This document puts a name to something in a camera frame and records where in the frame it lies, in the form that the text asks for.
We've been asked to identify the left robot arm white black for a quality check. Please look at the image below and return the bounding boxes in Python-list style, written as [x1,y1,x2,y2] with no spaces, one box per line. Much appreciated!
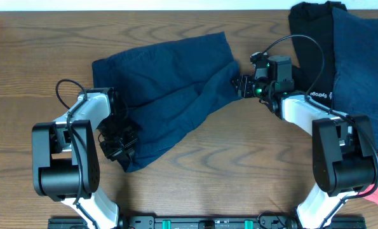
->
[32,88,137,228]

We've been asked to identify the black shirt with lettering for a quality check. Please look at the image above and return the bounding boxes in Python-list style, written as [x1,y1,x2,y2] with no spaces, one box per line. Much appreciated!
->
[288,1,347,107]

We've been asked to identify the navy blue shorts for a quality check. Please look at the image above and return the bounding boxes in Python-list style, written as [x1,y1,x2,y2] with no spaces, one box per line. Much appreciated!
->
[92,32,240,172]

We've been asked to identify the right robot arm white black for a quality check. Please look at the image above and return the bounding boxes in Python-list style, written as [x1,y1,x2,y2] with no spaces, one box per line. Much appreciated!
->
[232,75,378,228]

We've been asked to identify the black mounting rail with clamps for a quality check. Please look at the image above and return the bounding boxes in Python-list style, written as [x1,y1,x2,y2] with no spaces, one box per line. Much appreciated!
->
[47,211,367,229]

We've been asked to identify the dark blue garment in pile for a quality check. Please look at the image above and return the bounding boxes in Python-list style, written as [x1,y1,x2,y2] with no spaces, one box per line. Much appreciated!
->
[332,9,378,149]

